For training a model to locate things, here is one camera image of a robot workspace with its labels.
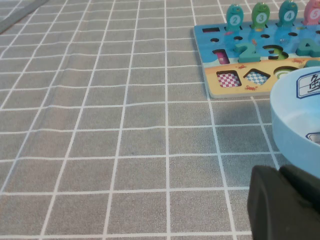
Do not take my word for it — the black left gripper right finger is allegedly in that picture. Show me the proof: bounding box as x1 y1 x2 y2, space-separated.
278 163 320 213

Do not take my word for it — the teal fish number four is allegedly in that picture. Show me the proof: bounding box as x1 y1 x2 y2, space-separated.
276 0 299 28

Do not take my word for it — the light blue bowl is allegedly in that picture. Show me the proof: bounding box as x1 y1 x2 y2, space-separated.
269 66 320 172

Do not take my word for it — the teal number two piece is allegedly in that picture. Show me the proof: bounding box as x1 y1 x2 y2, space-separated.
233 42 262 64

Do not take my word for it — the colourful wooden puzzle board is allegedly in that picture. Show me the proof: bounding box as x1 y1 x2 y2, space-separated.
193 18 320 100

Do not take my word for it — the teal fish number two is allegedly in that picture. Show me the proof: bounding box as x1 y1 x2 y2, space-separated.
225 3 245 32

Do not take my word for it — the grey checked tablecloth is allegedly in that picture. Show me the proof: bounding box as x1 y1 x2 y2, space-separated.
0 0 320 240

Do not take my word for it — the pink fish number five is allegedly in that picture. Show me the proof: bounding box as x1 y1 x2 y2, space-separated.
302 0 320 26

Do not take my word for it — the green fish number three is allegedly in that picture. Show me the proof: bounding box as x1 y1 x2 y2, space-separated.
250 1 271 30

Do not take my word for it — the teal number four piece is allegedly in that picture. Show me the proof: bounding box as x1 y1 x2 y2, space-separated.
295 39 320 57

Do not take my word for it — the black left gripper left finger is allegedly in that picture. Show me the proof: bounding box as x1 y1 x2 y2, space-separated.
246 164 320 240

